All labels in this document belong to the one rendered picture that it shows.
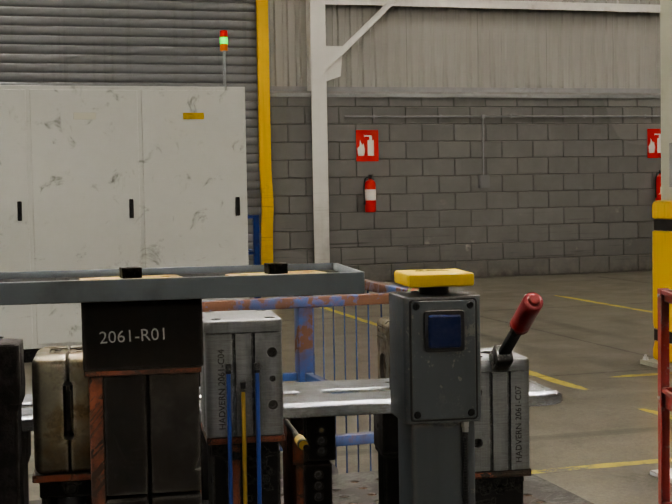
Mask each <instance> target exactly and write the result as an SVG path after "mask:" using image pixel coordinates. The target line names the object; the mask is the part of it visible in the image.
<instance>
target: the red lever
mask: <svg viewBox="0 0 672 504"><path fill-rule="evenodd" d="M542 307H543V299H542V297H541V296H540V295H539V294H537V293H535V292H529V293H527V294H526V295H525V296H524V297H523V299H522V301H521V303H520V305H519V306H518V308H517V310H516V312H515V314H514V315H513V317H512V319H511V321H510V324H509V325H510V327H511V329H510V331H509V333H508V334H507V336H506V338H505V340H504V341H503V343H502V344H500V345H494V347H493V348H492V350H491V352H490V354H489V358H490V363H491V366H492V371H503V370H508V369H509V368H510V366H511V364H512V363H513V360H514V358H513V353H512V350H513V348H514V347H515V345H516V343H517V341H518V340H519V338H520V336H521V335H524V334H526V333H527V332H528V331H529V329H530V327H531V325H532V324H533V322H534V320H535V319H536V317H537V315H538V313H539V312H540V310H541V308H542Z"/></svg>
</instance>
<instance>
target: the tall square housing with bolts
mask: <svg viewBox="0 0 672 504"><path fill-rule="evenodd" d="M202 321H203V363H204V364H203V366H201V372H200V376H201V419H202V421H201V429H202V431H203V434H204V437H205V440H206V443H207V449H208V492H209V504H280V494H279V445H278V442H279V441H285V434H284V427H283V377H282V319H281V318H280V317H278V316H277V315H276V314H275V313H273V312H272V311H270V310H239V311H210V312H202Z"/></svg>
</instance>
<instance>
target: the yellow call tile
mask: <svg viewBox="0 0 672 504"><path fill-rule="evenodd" d="M394 281H395V283H398V284H400V285H403V286H406V287H409V288H419V294H423V295H441V294H448V287H455V286H473V285H474V274H473V273H472V272H468V271H463V270H459V269H423V270H396V271H395V272H394Z"/></svg>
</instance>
